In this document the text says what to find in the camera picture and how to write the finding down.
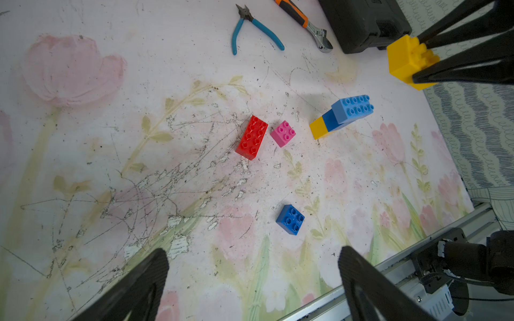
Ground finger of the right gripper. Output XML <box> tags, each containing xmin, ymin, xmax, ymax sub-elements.
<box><xmin>418</xmin><ymin>0</ymin><xmax>513</xmax><ymax>49</ymax></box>
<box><xmin>412</xmin><ymin>30</ymin><xmax>513</xmax><ymax>85</ymax></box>

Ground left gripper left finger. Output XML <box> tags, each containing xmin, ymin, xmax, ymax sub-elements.
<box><xmin>75</xmin><ymin>248</ymin><xmax>169</xmax><ymax>320</ymax></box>

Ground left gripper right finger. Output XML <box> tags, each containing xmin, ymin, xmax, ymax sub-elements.
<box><xmin>338</xmin><ymin>246</ymin><xmax>434</xmax><ymax>320</ymax></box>

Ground yellow long lego brick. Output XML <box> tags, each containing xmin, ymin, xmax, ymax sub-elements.
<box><xmin>387</xmin><ymin>35</ymin><xmax>440</xmax><ymax>90</ymax></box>

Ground light blue lego brick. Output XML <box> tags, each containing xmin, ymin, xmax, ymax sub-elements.
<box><xmin>331</xmin><ymin>95</ymin><xmax>374</xmax><ymax>124</ymax></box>

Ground dark blue small lego brick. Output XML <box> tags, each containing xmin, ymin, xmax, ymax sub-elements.
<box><xmin>322</xmin><ymin>109</ymin><xmax>342</xmax><ymax>132</ymax></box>

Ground yellow small lego brick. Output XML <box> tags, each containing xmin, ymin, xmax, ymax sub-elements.
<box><xmin>309</xmin><ymin>117</ymin><xmax>329</xmax><ymax>140</ymax></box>

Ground pink lego brick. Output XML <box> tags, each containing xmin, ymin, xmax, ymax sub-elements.
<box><xmin>271</xmin><ymin>121</ymin><xmax>296</xmax><ymax>148</ymax></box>

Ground red lego brick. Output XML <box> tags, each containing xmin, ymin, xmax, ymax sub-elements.
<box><xmin>236</xmin><ymin>116</ymin><xmax>269</xmax><ymax>161</ymax></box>

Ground black plastic tool case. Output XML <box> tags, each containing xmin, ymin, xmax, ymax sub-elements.
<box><xmin>319</xmin><ymin>0</ymin><xmax>412</xmax><ymax>54</ymax></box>

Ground floral pink table mat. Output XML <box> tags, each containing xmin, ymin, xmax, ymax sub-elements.
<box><xmin>1</xmin><ymin>1</ymin><xmax>473</xmax><ymax>320</ymax></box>

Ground aluminium rail frame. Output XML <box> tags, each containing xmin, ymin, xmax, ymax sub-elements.
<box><xmin>281</xmin><ymin>203</ymin><xmax>500</xmax><ymax>320</ymax></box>

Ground teal handled pliers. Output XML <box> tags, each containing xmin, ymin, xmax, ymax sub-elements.
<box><xmin>230</xmin><ymin>3</ymin><xmax>286</xmax><ymax>56</ymax></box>

